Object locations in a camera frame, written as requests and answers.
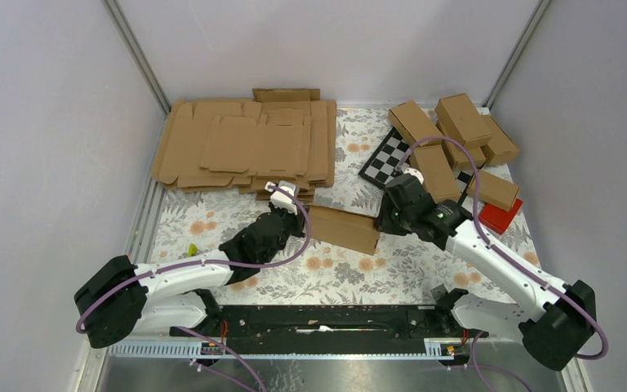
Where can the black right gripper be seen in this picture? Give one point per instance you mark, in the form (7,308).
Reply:
(385,224)

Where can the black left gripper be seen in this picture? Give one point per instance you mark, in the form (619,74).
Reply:
(295,219)

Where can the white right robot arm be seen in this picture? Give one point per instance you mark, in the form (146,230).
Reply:
(552,319)

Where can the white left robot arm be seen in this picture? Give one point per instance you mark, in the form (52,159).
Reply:
(122,298)

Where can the folded cardboard box on chessboard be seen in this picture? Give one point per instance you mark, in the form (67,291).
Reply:
(439,180)

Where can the folded cardboard box top stack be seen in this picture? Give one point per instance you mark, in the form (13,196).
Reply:
(460,120)

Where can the black and white chessboard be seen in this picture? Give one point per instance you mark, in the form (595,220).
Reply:
(379,168)

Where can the yellow green small object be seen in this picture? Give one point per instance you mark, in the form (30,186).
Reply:
(193,250)

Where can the stack of flat cardboard blanks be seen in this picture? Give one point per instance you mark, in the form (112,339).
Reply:
(225,143)

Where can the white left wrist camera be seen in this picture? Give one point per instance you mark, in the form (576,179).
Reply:
(283,195)

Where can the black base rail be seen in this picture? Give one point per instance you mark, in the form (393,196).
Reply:
(265,322)

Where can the right aluminium corner post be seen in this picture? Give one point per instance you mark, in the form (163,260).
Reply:
(529,31)

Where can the aluminium corner post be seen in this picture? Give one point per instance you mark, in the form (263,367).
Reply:
(132,44)
(529,31)

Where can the slotted metal cable duct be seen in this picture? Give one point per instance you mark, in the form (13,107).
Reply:
(297,347)

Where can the left aluminium corner post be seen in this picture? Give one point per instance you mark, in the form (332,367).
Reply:
(132,44)

